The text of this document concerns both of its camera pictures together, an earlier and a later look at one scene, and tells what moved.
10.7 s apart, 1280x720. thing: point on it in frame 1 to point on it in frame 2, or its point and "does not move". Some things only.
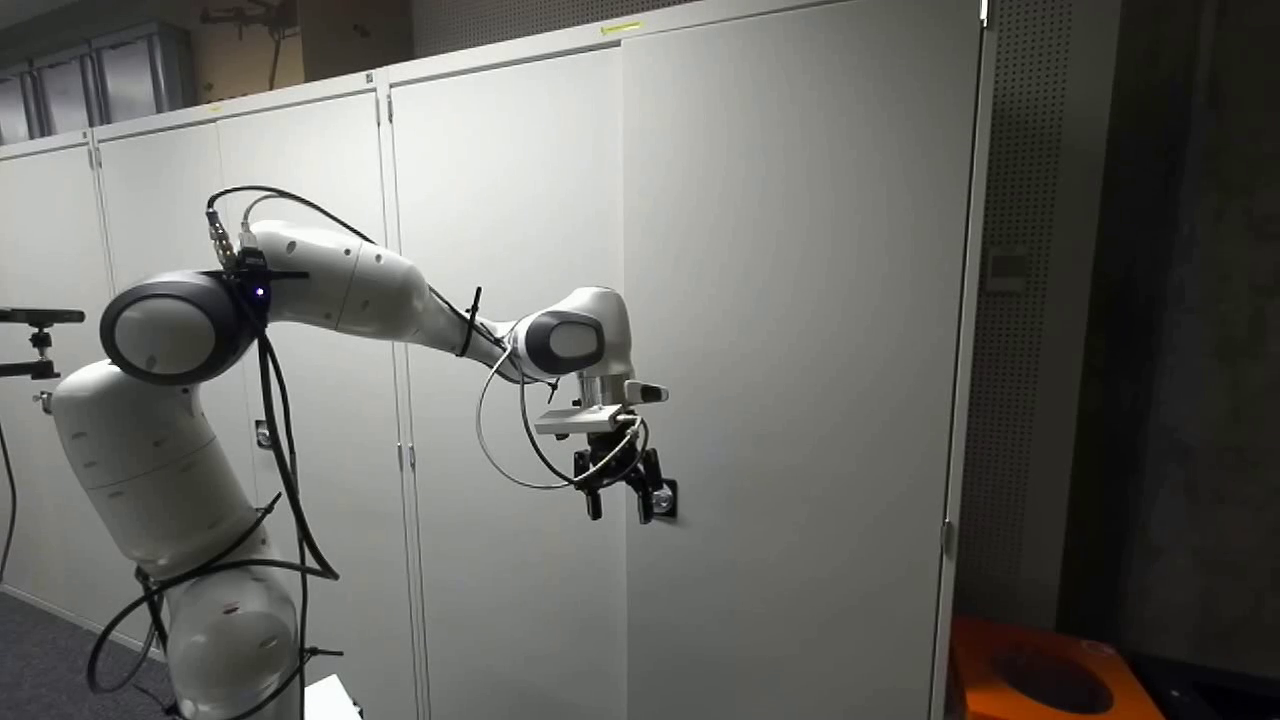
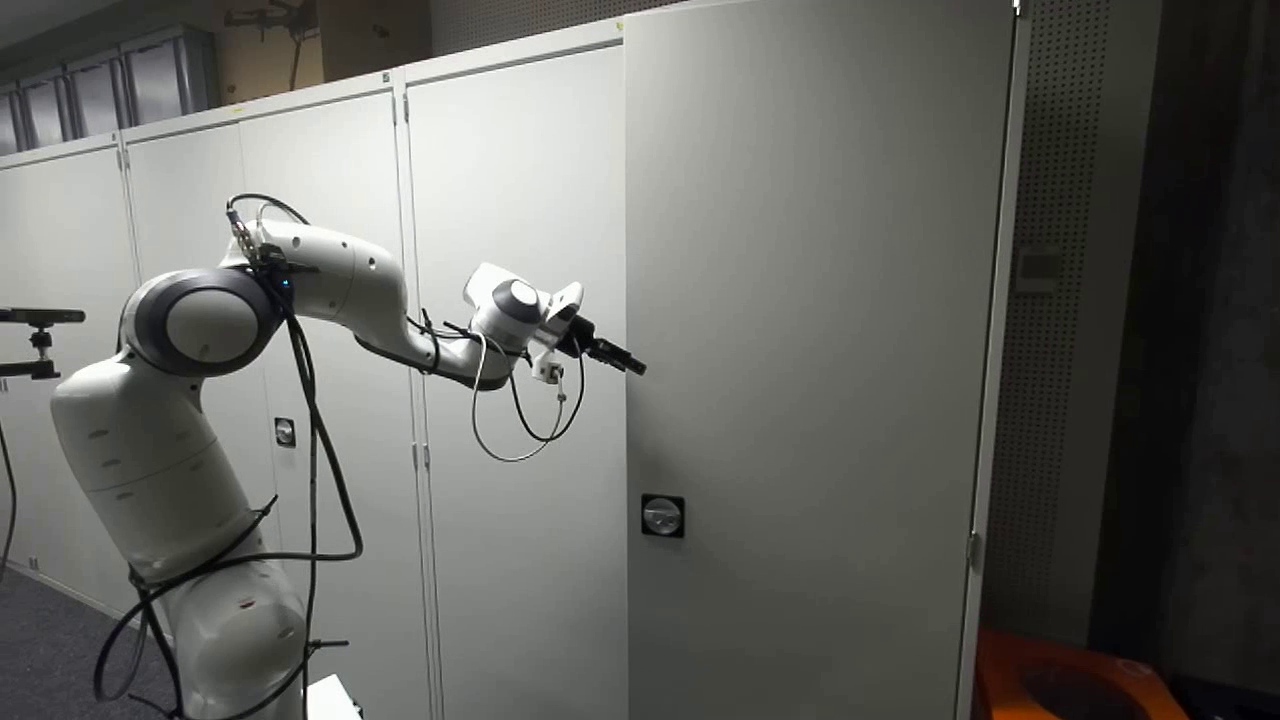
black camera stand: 40,336 does not move
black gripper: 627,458 to 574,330
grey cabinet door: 507,593 does not move
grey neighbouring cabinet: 321,420 does not move
